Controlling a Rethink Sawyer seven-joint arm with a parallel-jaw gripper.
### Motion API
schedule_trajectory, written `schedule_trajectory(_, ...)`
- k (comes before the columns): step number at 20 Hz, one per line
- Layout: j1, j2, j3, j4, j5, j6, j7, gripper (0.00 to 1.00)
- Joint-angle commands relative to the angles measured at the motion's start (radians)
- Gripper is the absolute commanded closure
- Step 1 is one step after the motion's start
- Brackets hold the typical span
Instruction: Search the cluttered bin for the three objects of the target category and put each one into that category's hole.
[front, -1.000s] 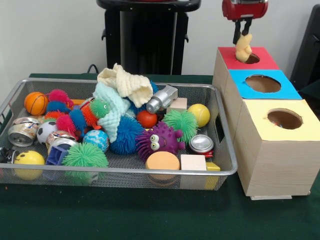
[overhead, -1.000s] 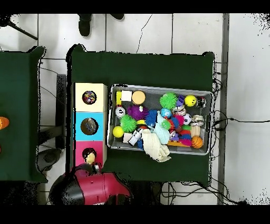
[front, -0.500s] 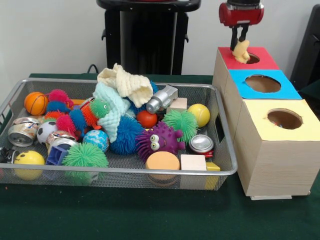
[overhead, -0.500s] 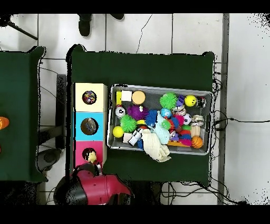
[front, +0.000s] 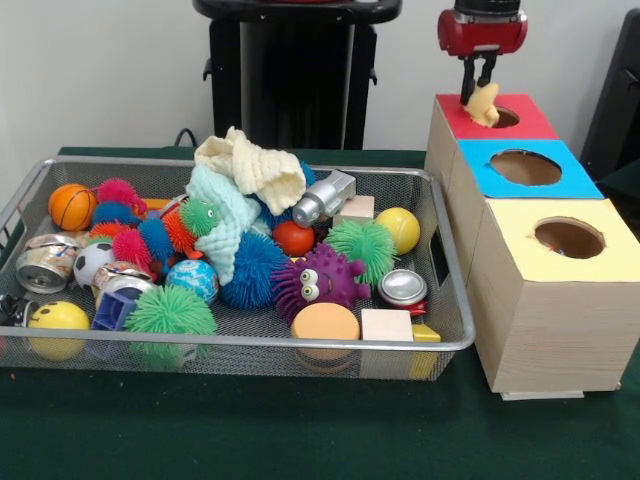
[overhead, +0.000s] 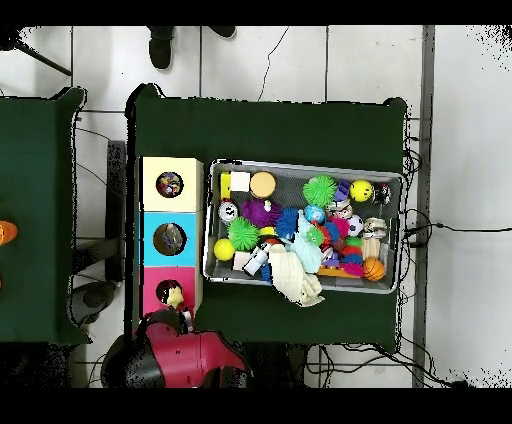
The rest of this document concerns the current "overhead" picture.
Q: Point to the person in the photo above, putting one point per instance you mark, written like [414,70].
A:
[160,52]

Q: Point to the orange object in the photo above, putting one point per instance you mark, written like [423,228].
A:
[6,232]

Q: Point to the yellow plush animal toy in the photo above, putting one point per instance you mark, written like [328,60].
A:
[175,298]

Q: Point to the black tripod leg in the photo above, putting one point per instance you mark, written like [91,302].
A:
[40,60]

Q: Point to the light blue cloth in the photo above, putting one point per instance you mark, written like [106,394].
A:
[308,252]

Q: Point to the green spiky rubber ball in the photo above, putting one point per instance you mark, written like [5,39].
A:
[243,234]
[320,190]

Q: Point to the yellow smiley ball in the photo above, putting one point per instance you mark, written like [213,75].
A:
[361,190]

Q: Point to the cream waffle cloth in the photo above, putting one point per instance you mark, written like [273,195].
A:
[294,276]

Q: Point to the orange foam disc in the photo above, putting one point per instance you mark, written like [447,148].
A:
[262,185]

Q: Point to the silver mesh bin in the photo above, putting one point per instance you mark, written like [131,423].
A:
[292,180]

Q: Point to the pale wooden cube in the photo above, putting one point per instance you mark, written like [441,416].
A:
[240,181]

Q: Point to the orange tiger plush toy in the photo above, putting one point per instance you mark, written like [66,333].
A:
[164,288]

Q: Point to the purple spiky monster toy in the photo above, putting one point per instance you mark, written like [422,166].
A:
[258,214]

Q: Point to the yellow tennis ball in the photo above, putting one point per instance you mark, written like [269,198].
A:
[224,249]

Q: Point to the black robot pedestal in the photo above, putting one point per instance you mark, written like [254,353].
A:
[280,360]

